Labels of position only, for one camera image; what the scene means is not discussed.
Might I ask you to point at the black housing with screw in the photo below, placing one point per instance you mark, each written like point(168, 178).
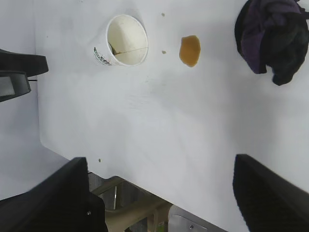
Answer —
point(96, 217)

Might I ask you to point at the white printed paper cup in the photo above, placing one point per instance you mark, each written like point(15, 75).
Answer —
point(125, 36)

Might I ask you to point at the brown coffee puddle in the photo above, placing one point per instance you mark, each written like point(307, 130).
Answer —
point(190, 52)

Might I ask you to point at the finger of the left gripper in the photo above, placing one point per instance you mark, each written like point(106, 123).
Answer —
point(20, 84)
point(24, 62)

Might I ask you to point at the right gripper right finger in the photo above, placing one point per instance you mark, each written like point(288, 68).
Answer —
point(272, 200)

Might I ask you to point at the silver plate with screw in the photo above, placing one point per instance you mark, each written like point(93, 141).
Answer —
point(183, 220)

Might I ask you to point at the black purple cloth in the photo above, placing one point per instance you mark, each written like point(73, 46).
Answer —
point(272, 41)

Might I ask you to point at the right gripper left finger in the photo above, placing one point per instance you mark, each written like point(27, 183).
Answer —
point(48, 205)

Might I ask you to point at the beige metal table frame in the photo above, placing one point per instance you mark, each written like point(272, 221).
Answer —
point(144, 211)

